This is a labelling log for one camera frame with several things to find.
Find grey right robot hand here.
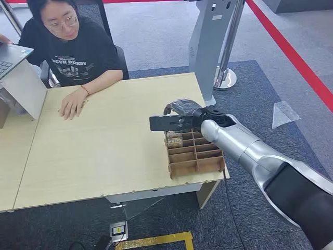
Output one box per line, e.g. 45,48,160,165
163,99,209,133

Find person's left hand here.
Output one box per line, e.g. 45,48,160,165
59,86,88,121

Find person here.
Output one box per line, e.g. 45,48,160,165
0,0,124,121

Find silver laptop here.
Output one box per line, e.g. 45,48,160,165
0,43,34,81

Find slanted metal pole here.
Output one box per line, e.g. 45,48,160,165
0,0,23,38

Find brown wooden compartment tray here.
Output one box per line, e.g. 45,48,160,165
164,128,226,179

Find white laptop stand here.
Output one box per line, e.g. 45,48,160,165
0,60,48,120

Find chrome stanchion pole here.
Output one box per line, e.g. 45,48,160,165
213,0,246,91

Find grey kiosk stand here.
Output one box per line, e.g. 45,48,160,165
188,0,246,107

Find thin-rimmed glasses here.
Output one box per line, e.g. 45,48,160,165
47,15,78,34

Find clear plastic sheet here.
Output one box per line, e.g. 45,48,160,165
272,100,301,130

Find metal floor socket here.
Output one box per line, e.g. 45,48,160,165
109,220,129,243

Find yellow floor tape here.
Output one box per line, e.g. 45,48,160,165
115,231,195,250

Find grey platform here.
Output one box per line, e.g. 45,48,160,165
261,0,333,15

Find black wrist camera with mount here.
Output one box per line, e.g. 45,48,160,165
149,115,194,132

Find grey desk frame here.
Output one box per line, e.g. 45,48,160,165
105,180,221,210

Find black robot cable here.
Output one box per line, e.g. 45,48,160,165
222,169,246,250

